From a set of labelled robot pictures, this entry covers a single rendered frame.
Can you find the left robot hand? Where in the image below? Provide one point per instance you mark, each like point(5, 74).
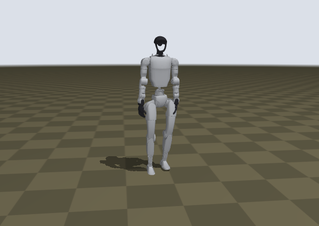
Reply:
point(176, 103)

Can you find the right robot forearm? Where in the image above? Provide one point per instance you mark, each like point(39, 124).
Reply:
point(141, 92)

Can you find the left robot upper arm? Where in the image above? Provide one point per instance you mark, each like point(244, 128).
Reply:
point(174, 71)

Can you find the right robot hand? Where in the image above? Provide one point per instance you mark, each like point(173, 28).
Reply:
point(141, 109)

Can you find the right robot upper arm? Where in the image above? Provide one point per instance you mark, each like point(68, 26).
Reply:
point(143, 72)

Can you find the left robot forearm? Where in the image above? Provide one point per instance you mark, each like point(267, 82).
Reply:
point(175, 92)

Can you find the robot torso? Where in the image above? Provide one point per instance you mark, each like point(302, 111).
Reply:
point(159, 76)

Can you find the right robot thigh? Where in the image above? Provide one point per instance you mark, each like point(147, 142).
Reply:
point(151, 116)

